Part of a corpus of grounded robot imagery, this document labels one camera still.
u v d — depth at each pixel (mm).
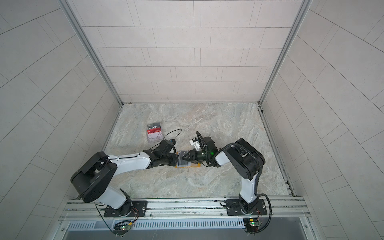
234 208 708
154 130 950
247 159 497
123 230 654
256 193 571
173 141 817
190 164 826
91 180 432
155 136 941
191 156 780
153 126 963
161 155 688
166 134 989
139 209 707
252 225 679
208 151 729
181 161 845
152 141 942
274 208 728
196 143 846
